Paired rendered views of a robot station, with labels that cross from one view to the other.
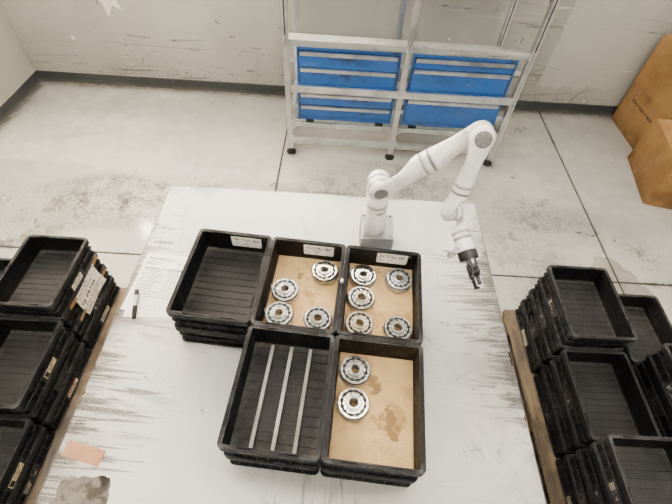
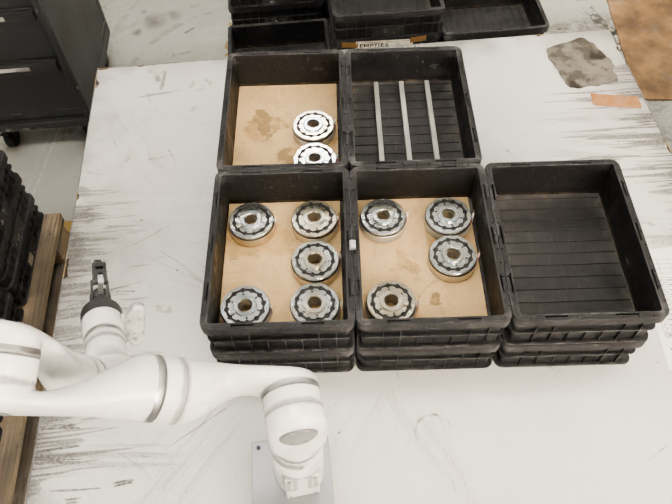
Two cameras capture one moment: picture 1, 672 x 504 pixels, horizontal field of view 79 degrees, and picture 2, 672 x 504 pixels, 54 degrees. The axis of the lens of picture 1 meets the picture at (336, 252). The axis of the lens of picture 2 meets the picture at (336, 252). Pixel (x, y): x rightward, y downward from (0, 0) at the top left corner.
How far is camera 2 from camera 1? 163 cm
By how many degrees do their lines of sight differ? 72
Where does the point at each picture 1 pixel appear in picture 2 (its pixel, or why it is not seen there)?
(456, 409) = (171, 194)
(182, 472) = (496, 100)
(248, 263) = (543, 310)
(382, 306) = (276, 264)
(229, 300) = (540, 237)
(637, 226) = not seen: outside the picture
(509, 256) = not seen: outside the picture
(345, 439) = (319, 104)
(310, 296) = (405, 263)
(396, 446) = (257, 105)
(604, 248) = not seen: outside the picture
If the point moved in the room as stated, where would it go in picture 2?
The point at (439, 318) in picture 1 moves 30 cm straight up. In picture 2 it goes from (171, 317) to (136, 244)
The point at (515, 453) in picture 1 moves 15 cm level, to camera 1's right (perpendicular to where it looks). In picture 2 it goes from (106, 160) to (51, 164)
